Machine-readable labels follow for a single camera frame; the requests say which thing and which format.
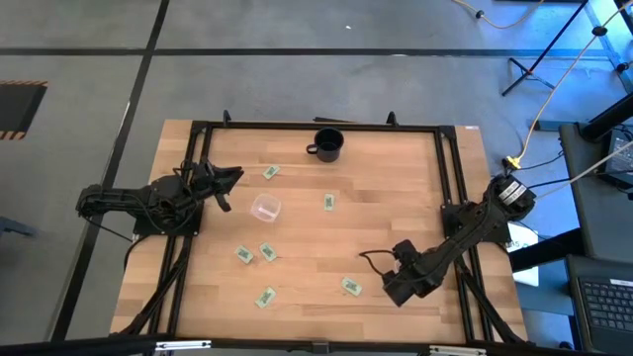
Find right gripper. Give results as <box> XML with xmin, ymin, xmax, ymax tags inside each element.
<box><xmin>383</xmin><ymin>239</ymin><xmax>441</xmax><ymax>308</ymax></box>

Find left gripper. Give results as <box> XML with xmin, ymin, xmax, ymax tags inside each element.
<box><xmin>187</xmin><ymin>160</ymin><xmax>245</xmax><ymax>214</ymax></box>

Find black mug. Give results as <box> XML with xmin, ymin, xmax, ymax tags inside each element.
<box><xmin>306</xmin><ymin>127</ymin><xmax>346</xmax><ymax>164</ymax></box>

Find white paper sheet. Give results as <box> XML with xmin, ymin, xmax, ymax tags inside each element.
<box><xmin>507</xmin><ymin>222</ymin><xmax>540</xmax><ymax>288</ymax></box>

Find black diagonal beam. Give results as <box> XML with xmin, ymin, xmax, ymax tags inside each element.
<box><xmin>508</xmin><ymin>227</ymin><xmax>588</xmax><ymax>273</ymax></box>

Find black side desk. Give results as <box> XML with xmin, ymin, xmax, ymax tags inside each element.
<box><xmin>558</xmin><ymin>121</ymin><xmax>633</xmax><ymax>263</ymax></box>

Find dark laptop keyboard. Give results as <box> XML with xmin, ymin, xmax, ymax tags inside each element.
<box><xmin>566</xmin><ymin>254</ymin><xmax>633</xmax><ymax>355</ymax></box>

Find black support bar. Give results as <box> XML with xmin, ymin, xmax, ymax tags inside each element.
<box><xmin>0</xmin><ymin>334</ymin><xmax>594</xmax><ymax>356</ymax></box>

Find grey chair leg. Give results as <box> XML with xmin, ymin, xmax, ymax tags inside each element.
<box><xmin>0</xmin><ymin>216</ymin><xmax>39</xmax><ymax>239</ymax></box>

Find black floor hatch orange stripes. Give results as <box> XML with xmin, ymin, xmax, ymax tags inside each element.
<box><xmin>0</xmin><ymin>80</ymin><xmax>49</xmax><ymax>141</ymax></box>

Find dark device on desk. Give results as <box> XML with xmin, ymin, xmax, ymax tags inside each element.
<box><xmin>598</xmin><ymin>126</ymin><xmax>633</xmax><ymax>189</ymax></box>

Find black tripod stand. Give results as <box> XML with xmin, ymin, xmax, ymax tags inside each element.
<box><xmin>500</xmin><ymin>0</ymin><xmax>590</xmax><ymax>98</ymax></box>

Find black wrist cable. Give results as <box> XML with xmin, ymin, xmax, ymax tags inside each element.
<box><xmin>358</xmin><ymin>248</ymin><xmax>398</xmax><ymax>277</ymax></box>

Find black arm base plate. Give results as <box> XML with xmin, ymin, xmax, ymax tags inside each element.
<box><xmin>133</xmin><ymin>197</ymin><xmax>204</xmax><ymax>237</ymax></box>
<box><xmin>441</xmin><ymin>202</ymin><xmax>511</xmax><ymax>243</ymax></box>

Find black aluminium table frame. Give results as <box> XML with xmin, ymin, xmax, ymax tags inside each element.
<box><xmin>111</xmin><ymin>109</ymin><xmax>529</xmax><ymax>347</ymax></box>

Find silver metal bracket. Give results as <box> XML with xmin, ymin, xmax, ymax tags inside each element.
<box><xmin>154</xmin><ymin>339</ymin><xmax>213</xmax><ymax>353</ymax></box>
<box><xmin>427</xmin><ymin>344</ymin><xmax>489</xmax><ymax>356</ymax></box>

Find beige cable with yellow plug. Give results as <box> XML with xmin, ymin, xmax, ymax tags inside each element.
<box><xmin>503</xmin><ymin>0</ymin><xmax>633</xmax><ymax>172</ymax></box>

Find white cable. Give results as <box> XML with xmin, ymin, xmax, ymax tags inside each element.
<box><xmin>538</xmin><ymin>142</ymin><xmax>633</xmax><ymax>199</ymax></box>

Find beige floor cable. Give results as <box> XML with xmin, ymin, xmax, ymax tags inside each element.
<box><xmin>452</xmin><ymin>0</ymin><xmax>545</xmax><ymax>30</ymax></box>

